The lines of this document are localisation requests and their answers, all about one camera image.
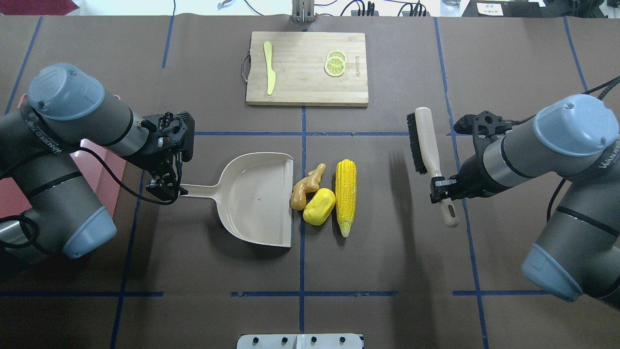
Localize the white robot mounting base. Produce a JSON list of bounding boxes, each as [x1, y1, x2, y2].
[[236, 333, 365, 349]]

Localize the bamboo cutting board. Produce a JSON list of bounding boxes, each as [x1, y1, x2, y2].
[[246, 31, 369, 108]]

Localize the yellow toy potato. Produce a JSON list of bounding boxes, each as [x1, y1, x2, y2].
[[303, 188, 336, 226]]

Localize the pink plastic bin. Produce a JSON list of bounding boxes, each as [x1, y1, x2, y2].
[[1, 97, 131, 217]]

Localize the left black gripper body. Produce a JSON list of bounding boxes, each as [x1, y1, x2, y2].
[[140, 112, 195, 182]]

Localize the beige plastic dustpan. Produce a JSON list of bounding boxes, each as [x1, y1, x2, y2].
[[181, 152, 294, 248]]

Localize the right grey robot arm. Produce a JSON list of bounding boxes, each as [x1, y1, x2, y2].
[[408, 78, 620, 309]]

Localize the aluminium frame post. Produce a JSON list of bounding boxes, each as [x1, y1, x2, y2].
[[292, 0, 316, 23]]

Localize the yellow-green plastic knife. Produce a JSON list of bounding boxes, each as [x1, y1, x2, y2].
[[263, 41, 277, 96]]

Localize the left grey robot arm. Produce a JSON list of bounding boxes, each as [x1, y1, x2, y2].
[[0, 63, 195, 268]]

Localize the magenta cloth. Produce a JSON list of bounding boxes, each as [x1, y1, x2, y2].
[[0, 0, 79, 16]]

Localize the beige hand brush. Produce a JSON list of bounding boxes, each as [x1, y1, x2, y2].
[[406, 107, 459, 227]]

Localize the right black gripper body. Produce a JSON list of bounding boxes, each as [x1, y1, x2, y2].
[[450, 111, 513, 200]]

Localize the yellow toy corn cob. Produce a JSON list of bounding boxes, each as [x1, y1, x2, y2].
[[335, 159, 357, 238]]

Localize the tan toy ginger root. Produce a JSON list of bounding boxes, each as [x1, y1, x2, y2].
[[290, 163, 327, 210]]

